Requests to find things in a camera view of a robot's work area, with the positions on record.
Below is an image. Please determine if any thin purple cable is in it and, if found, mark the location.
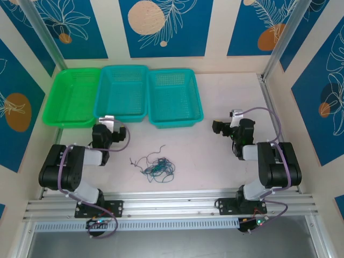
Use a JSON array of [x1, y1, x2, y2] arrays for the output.
[[128, 145, 167, 173]]

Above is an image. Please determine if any thin blue cable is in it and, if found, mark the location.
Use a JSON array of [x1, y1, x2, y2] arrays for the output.
[[142, 157, 176, 184]]

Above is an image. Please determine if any thin green cable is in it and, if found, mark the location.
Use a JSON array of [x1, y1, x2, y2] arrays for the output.
[[145, 158, 173, 178]]

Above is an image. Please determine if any teal plastic basket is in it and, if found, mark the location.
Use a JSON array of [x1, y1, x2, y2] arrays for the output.
[[146, 69, 204, 129], [93, 64, 149, 124]]

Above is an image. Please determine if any green plastic basket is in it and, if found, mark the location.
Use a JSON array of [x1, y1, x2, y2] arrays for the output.
[[42, 68, 102, 128]]

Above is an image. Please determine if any small circuit board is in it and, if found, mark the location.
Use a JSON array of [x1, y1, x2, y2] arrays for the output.
[[239, 216, 269, 233], [85, 219, 111, 230]]

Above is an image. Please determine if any blue orange mat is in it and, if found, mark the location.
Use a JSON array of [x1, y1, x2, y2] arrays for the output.
[[0, 39, 46, 173]]

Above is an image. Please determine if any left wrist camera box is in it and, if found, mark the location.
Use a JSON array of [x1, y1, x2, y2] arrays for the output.
[[98, 114, 116, 133]]

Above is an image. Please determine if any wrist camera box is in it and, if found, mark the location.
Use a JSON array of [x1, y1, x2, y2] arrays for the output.
[[98, 114, 116, 133], [230, 109, 244, 128]]

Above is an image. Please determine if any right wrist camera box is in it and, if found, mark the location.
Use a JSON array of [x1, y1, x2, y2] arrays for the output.
[[230, 109, 244, 128]]

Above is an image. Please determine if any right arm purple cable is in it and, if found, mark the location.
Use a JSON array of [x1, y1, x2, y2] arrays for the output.
[[236, 106, 293, 234]]

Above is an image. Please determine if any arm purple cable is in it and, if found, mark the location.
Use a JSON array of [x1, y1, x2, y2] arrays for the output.
[[58, 119, 132, 239], [236, 106, 293, 234]]

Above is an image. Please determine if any aluminium side rail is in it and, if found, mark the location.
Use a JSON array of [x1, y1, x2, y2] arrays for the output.
[[256, 72, 302, 193]]

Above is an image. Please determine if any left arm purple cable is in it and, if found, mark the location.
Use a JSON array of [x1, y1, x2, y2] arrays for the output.
[[58, 119, 132, 239]]

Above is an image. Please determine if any blue floral wall panel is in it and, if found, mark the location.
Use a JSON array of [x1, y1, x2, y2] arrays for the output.
[[119, 0, 215, 58], [291, 25, 344, 167], [0, 0, 56, 78], [227, 0, 296, 57], [279, 0, 344, 73], [34, 0, 109, 60]]

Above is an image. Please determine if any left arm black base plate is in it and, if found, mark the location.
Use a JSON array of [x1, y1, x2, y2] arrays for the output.
[[74, 200, 124, 219]]

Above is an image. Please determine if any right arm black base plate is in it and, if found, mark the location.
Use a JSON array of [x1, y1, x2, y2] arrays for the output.
[[217, 197, 268, 216]]

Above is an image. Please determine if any aluminium rail frame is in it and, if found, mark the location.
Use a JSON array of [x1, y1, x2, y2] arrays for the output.
[[23, 188, 320, 223]]

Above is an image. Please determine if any white slotted cable duct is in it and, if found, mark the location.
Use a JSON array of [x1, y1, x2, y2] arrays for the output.
[[33, 218, 241, 232]]

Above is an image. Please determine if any aluminium corner post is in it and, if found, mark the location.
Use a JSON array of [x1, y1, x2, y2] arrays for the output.
[[262, 0, 309, 81], [20, 0, 68, 72]]

